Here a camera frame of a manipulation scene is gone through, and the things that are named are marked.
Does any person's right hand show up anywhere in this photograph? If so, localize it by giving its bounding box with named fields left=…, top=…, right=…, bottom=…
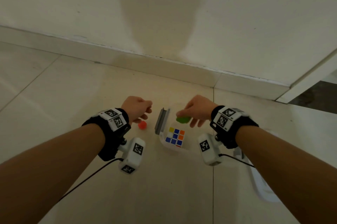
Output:
left=176, top=95, right=219, bottom=128

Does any person's left hand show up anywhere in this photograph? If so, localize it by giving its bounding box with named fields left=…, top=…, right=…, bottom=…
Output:
left=121, top=96, right=153, bottom=125

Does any person's right forearm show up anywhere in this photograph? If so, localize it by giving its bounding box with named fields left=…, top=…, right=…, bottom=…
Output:
left=235, top=125, right=337, bottom=224

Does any person's left forearm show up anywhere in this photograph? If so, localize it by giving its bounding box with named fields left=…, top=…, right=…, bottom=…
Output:
left=0, top=123, right=106, bottom=224

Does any grey plastic tray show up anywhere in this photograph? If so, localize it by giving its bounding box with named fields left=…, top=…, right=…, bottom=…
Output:
left=154, top=108, right=171, bottom=135

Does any colourful puzzle cube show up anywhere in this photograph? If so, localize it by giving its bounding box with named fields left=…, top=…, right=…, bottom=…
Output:
left=165, top=127, right=186, bottom=148

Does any clear plastic box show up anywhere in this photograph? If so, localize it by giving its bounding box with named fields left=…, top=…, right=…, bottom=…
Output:
left=159, top=103, right=201, bottom=152

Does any white plastic lid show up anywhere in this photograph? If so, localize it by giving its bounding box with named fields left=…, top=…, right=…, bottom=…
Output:
left=233, top=130, right=282, bottom=203

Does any black left wrist strap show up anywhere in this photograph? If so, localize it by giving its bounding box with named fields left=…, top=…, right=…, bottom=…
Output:
left=82, top=108, right=131, bottom=162

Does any black wrist strap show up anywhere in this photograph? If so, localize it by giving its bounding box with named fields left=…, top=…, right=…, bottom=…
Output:
left=210, top=105, right=259, bottom=149
left=82, top=108, right=131, bottom=162

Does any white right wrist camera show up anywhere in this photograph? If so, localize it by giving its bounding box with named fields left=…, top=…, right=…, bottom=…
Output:
left=197, top=133, right=223, bottom=166

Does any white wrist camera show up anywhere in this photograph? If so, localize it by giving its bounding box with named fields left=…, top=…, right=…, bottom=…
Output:
left=197, top=133, right=223, bottom=166
left=118, top=137, right=146, bottom=174

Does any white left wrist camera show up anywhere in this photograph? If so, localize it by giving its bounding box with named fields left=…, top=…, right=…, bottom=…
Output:
left=118, top=137, right=146, bottom=174

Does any black right wrist strap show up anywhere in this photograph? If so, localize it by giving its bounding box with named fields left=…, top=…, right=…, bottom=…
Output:
left=210, top=105, right=259, bottom=149

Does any black right camera cable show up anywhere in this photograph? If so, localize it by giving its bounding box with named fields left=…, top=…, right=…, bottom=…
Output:
left=219, top=153, right=255, bottom=168

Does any black camera cable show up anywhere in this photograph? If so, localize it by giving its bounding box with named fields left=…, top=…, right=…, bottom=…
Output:
left=57, top=158, right=124, bottom=203
left=219, top=153, right=255, bottom=168

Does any black left camera cable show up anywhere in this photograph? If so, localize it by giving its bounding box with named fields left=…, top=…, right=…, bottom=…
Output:
left=57, top=158, right=124, bottom=203

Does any white door frame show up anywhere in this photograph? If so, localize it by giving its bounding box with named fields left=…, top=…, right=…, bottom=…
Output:
left=276, top=49, right=337, bottom=104

